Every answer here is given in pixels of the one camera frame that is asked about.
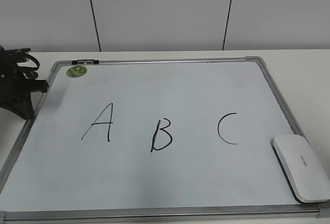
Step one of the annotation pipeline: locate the white board eraser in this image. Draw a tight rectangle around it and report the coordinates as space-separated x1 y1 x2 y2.
273 134 329 203

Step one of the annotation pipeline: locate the white board with grey frame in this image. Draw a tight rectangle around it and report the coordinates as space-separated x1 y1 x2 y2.
1 57 328 223

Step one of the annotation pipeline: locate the green round magnet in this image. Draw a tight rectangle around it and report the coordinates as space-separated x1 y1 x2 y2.
66 65 87 78

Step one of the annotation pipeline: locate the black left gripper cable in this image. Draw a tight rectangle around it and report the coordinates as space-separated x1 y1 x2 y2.
5 48 41 79

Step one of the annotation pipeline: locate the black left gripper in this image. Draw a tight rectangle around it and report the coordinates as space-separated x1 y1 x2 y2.
1 47 49 120

